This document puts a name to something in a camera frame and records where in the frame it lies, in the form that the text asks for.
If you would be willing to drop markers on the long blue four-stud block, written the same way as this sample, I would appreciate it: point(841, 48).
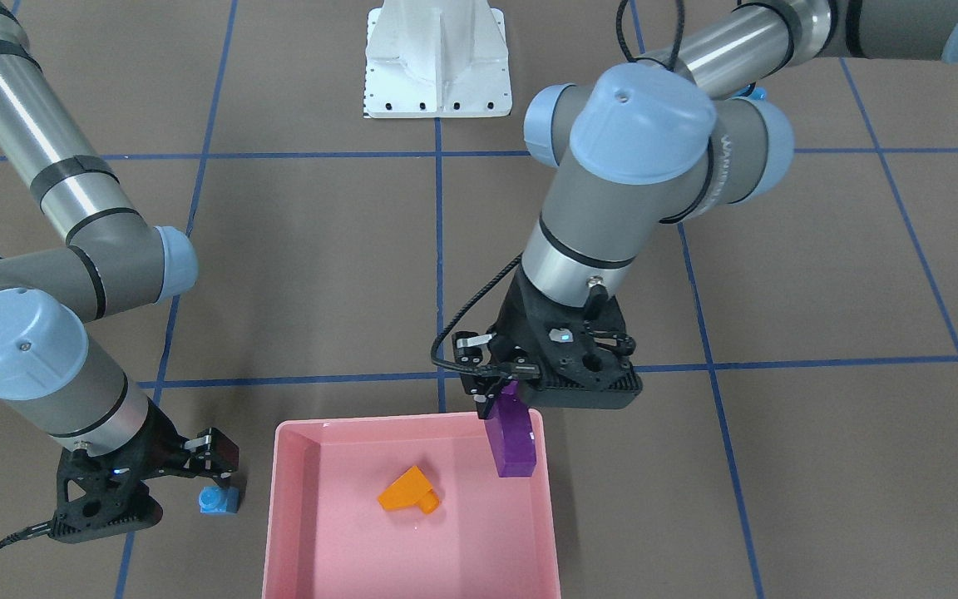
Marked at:
point(753, 91)

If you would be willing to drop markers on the pink plastic box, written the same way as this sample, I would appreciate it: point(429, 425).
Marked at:
point(329, 538)

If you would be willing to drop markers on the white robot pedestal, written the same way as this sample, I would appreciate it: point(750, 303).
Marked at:
point(436, 59)

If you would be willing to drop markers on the orange block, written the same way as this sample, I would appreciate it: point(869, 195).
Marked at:
point(412, 489)

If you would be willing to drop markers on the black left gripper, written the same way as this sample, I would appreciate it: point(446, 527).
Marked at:
point(515, 320)

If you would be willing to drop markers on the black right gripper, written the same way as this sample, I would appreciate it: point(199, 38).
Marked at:
point(156, 438)

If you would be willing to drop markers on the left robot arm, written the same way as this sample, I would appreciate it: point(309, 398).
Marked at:
point(661, 138)

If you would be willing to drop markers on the small blue block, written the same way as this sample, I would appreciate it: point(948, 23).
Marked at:
point(216, 500)

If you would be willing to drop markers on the purple block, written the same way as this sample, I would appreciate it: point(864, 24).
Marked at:
point(511, 435)

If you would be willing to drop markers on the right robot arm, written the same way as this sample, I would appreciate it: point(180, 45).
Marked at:
point(114, 439)

